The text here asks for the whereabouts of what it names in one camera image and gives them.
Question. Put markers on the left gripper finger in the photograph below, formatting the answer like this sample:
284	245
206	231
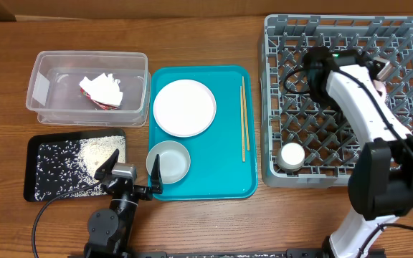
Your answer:
106	168
156	179

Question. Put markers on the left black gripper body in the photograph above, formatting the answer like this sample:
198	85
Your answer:
143	192

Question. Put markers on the grey bowl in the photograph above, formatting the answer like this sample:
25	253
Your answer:
174	161

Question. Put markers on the white rice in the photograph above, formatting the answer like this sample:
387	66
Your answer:
69	165

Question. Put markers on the red snack wrapper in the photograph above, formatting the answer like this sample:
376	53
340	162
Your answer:
99	104

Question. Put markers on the white round plate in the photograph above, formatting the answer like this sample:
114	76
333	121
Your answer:
184	108

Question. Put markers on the white napkin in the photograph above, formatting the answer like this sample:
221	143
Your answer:
104	89

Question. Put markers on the wooden chopstick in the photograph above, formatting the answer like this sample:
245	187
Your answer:
242	125
244	102

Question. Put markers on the white paper cup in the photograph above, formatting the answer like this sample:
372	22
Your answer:
290	157

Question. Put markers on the white pink bowl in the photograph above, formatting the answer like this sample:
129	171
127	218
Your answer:
380	87

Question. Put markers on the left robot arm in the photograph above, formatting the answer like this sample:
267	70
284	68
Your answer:
109	229

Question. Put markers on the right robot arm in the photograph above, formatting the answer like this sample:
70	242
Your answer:
380	188

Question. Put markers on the black tray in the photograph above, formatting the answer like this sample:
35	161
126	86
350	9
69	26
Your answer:
35	141

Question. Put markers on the teal plastic tray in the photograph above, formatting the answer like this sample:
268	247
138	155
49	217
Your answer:
216	170

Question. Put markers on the clear plastic bin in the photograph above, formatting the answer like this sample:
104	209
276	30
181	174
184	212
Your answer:
54	91

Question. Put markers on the grey dish rack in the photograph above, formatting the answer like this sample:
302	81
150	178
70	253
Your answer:
290	116

